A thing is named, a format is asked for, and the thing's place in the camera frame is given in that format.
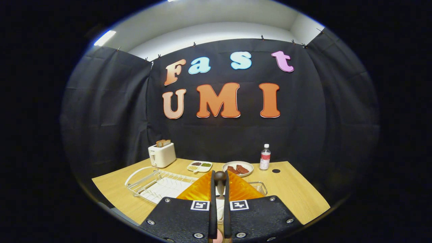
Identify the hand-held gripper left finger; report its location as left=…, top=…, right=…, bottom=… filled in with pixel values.
left=140, top=170, right=218, bottom=243

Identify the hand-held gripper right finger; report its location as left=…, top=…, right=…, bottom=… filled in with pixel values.
left=223, top=170, right=302, bottom=243

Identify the metal wire basket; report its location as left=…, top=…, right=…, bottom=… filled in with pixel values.
left=248, top=181, right=268, bottom=197

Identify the white wire dish rack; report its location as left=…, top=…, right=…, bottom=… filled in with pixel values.
left=125, top=166, right=211, bottom=205

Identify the metal spoon with wooden handle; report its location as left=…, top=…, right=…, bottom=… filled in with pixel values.
left=214, top=171, right=227, bottom=223

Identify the white plate with meat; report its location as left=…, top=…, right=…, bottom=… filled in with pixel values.
left=222, top=161, right=254, bottom=177

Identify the white divided condiment dish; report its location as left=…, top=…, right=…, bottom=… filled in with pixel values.
left=187, top=161, right=213, bottom=173

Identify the clear bottle with red label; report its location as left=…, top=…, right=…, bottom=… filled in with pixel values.
left=259, top=144, right=271, bottom=170

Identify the white toaster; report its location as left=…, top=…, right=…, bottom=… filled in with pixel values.
left=148, top=142, right=177, bottom=168

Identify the black backdrop cloth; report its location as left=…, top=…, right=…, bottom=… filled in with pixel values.
left=60, top=28, right=380, bottom=203

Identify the small ceiling light panel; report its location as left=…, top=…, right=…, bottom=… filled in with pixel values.
left=94, top=30, right=116, bottom=47

